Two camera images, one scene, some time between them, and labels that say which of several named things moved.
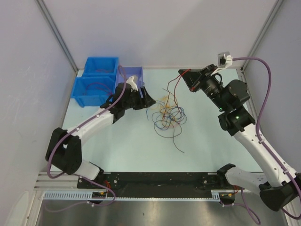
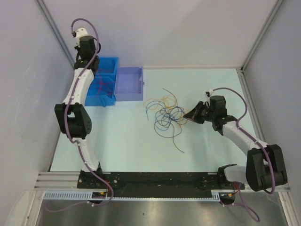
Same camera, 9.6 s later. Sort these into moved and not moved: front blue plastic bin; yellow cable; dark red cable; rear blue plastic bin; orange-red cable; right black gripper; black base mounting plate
Moved: yellow cable; dark red cable; right black gripper
Not moved: rear blue plastic bin; front blue plastic bin; orange-red cable; black base mounting plate
